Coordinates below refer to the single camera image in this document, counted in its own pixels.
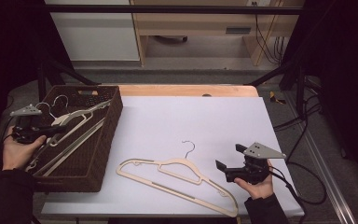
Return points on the black metal stand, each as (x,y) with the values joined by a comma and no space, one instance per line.
(292,74)
(59,73)

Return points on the aluminium rail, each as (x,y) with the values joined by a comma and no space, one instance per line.
(326,174)

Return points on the beige clothes hanger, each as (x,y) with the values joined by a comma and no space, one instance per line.
(74,114)
(177,161)
(74,143)

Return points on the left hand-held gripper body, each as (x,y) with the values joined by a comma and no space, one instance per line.
(24,111)

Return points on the person's right hand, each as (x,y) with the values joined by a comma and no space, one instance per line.
(261,189)

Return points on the brown woven basket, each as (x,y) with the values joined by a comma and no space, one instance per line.
(107,137)

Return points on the white table sheet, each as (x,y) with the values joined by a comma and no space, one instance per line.
(183,124)

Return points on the wooden table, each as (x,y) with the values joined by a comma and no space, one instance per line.
(174,90)

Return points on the yellow and black floor item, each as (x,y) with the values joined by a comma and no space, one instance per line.
(275,99)

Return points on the person's left hand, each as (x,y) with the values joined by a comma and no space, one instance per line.
(17,155)

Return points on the black horizontal frame bar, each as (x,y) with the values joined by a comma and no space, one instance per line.
(167,9)

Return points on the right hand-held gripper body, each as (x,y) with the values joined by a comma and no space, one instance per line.
(262,151)

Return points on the white cabinet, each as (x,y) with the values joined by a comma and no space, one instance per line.
(96,37)

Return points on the light wooden desk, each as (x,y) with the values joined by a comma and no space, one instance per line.
(192,23)

